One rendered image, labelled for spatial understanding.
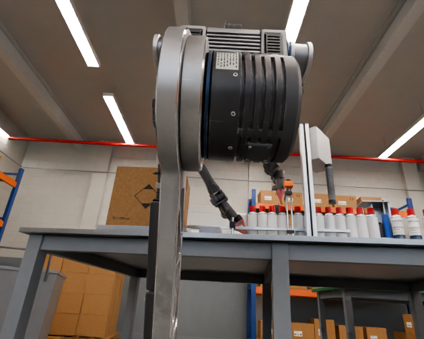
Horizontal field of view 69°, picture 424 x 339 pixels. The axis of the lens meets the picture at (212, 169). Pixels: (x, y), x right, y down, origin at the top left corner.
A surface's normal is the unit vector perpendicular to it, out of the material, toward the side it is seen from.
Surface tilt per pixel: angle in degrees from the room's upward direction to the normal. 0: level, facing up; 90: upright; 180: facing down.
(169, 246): 115
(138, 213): 90
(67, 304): 90
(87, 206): 90
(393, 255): 90
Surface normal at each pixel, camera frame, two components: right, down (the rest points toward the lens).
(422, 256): -0.12, -0.41
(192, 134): -0.04, 0.50
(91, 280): 0.13, -0.40
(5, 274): 0.33, -0.31
